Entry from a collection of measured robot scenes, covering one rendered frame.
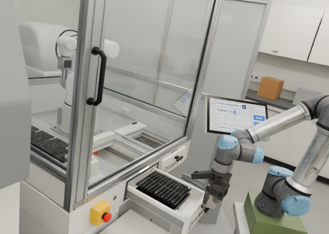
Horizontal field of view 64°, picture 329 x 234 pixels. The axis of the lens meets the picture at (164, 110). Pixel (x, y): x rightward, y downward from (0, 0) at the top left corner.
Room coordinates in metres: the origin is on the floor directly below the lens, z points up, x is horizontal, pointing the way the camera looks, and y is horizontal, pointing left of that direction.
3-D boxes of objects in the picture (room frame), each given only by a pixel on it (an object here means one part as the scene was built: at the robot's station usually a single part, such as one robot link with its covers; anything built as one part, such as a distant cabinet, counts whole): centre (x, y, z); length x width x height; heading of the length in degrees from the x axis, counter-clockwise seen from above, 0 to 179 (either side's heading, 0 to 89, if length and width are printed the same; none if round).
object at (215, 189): (1.02, -0.29, 1.05); 0.09 x 0.08 x 0.12; 62
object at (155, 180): (1.14, -0.07, 0.87); 0.22 x 0.18 x 0.06; 62
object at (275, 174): (1.18, -0.63, 1.03); 0.13 x 0.12 x 0.14; 5
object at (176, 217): (1.14, -0.06, 0.86); 0.40 x 0.26 x 0.06; 62
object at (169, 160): (1.47, -0.11, 0.87); 0.29 x 0.02 x 0.11; 152
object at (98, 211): (0.89, 0.18, 0.88); 0.07 x 0.05 x 0.07; 152
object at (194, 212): (1.04, -0.25, 0.87); 0.29 x 0.02 x 0.11; 152
